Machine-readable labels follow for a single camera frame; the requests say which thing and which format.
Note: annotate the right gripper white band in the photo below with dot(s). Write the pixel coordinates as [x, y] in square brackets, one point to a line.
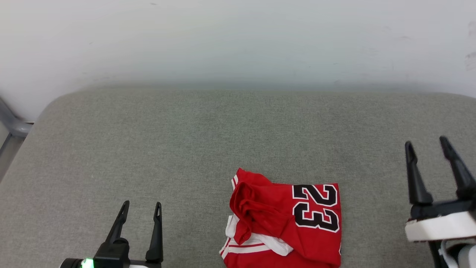
[442, 221]

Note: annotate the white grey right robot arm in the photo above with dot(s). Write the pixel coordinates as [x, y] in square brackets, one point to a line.
[457, 257]

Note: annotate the red and white basketball jersey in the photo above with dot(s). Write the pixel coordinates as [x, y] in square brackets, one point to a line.
[305, 230]

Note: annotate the grey metal frame post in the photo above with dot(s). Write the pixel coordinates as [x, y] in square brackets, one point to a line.
[13, 128]

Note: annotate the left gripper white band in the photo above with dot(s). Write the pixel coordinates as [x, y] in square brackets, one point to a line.
[111, 255]

